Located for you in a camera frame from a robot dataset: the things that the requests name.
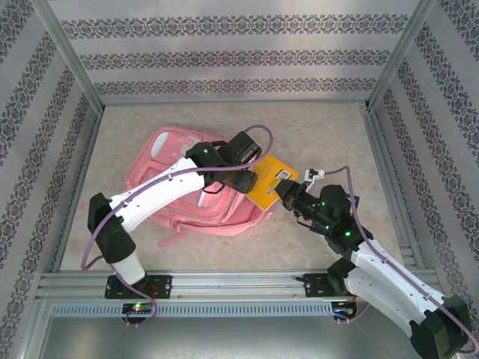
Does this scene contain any yellow paperback book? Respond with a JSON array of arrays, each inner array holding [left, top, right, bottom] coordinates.
[[245, 153, 301, 213]]

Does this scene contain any thick dark blue book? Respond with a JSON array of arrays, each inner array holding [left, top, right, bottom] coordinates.
[[309, 193, 361, 233]]

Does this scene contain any pink school backpack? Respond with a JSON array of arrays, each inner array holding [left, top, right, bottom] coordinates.
[[125, 126, 276, 250]]

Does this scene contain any thin aluminium table edge profile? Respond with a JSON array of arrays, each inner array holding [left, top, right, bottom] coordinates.
[[100, 97, 371, 106]]

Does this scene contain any grey sheet metal panel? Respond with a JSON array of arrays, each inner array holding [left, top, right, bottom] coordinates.
[[37, 316, 456, 359]]

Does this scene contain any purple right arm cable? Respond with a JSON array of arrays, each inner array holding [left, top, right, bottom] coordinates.
[[321, 165, 479, 355]]

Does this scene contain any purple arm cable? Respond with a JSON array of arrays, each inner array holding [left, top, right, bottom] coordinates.
[[81, 125, 273, 328], [321, 165, 479, 355]]

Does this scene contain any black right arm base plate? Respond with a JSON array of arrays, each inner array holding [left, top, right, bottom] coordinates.
[[301, 272, 356, 299]]

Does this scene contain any long aluminium mounting rail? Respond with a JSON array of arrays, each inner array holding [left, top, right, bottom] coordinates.
[[36, 269, 439, 301]]

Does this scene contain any slotted grey cable duct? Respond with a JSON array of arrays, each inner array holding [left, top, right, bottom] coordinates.
[[50, 301, 336, 319]]

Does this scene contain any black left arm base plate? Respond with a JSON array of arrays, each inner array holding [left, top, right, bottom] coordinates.
[[104, 274, 174, 300]]

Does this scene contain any aluminium frame post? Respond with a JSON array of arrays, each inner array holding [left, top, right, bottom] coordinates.
[[30, 0, 106, 113], [365, 0, 439, 112]]

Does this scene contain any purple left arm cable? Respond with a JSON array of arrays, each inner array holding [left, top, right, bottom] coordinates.
[[81, 125, 273, 328]]

